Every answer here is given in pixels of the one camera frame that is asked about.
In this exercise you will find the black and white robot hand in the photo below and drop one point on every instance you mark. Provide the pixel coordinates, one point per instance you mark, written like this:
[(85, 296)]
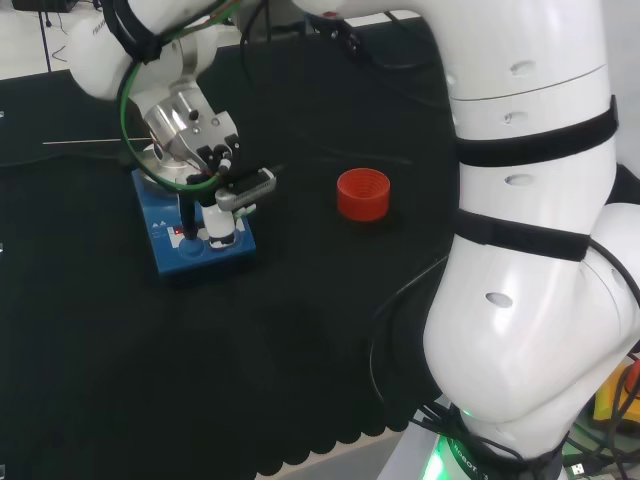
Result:
[(220, 225)]

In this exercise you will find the heater with blue base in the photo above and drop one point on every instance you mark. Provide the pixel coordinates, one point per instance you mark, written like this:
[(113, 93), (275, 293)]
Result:
[(200, 260)]

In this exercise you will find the red ribbed plastic cup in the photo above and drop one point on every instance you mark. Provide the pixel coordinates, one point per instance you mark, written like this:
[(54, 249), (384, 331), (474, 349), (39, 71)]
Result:
[(362, 205)]

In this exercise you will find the black cloth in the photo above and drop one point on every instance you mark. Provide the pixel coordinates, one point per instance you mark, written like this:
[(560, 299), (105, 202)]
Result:
[(200, 375)]

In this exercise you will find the steel temperature probe rod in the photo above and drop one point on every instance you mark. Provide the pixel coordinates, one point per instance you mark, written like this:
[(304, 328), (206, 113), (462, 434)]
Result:
[(85, 142)]

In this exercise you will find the pale robot mounting plate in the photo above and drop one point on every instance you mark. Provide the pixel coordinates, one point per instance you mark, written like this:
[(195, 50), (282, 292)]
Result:
[(410, 450)]

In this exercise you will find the yellow stop button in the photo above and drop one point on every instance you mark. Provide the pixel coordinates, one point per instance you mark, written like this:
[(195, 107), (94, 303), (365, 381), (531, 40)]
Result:
[(607, 395)]

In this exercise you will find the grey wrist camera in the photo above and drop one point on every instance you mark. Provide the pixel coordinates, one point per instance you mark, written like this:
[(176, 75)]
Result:
[(247, 192)]

